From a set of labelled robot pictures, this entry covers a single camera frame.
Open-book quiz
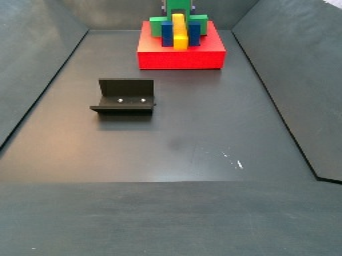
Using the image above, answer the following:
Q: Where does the blue post right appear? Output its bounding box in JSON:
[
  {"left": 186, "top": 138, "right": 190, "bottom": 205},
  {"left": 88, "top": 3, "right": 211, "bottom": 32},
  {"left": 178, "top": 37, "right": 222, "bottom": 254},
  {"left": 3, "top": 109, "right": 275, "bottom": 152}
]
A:
[{"left": 162, "top": 21, "right": 174, "bottom": 47}]

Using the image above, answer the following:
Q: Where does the yellow long bar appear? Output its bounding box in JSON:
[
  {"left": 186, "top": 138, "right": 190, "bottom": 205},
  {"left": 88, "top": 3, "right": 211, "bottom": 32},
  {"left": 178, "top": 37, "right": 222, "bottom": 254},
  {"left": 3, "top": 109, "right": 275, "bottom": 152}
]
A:
[{"left": 173, "top": 13, "right": 189, "bottom": 50}]

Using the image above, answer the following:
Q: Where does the purple post left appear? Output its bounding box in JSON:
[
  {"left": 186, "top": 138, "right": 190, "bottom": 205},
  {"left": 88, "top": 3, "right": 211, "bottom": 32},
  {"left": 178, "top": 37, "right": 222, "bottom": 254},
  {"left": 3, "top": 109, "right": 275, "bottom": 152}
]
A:
[{"left": 190, "top": 5, "right": 197, "bottom": 15}]

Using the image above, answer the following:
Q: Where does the green arch-shaped block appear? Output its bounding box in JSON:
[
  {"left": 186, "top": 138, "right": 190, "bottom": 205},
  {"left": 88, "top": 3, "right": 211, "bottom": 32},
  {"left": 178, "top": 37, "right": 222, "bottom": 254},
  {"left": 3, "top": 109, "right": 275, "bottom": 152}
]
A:
[{"left": 149, "top": 0, "right": 209, "bottom": 37}]

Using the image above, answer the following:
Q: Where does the red base board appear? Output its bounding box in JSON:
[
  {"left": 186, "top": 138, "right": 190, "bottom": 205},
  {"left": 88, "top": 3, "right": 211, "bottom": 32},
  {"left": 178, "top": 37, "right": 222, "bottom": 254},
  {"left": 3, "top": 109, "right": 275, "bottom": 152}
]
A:
[{"left": 137, "top": 21, "right": 227, "bottom": 70}]

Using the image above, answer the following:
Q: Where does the blue post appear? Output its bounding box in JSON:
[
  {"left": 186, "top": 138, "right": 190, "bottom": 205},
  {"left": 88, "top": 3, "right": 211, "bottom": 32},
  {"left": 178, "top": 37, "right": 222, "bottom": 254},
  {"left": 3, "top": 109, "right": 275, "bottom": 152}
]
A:
[
  {"left": 162, "top": 21, "right": 174, "bottom": 47},
  {"left": 189, "top": 21, "right": 201, "bottom": 46}
]

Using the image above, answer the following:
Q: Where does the blue post left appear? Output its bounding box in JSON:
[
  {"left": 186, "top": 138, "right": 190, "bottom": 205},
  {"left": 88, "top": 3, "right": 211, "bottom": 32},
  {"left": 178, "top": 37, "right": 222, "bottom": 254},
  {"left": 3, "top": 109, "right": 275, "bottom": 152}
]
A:
[{"left": 189, "top": 21, "right": 201, "bottom": 46}]

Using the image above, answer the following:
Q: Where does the black U-shaped holder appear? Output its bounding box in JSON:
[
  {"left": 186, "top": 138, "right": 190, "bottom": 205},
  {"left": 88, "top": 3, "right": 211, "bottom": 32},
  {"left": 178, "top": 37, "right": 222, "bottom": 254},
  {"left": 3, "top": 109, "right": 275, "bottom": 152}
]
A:
[{"left": 90, "top": 78, "right": 155, "bottom": 114}]

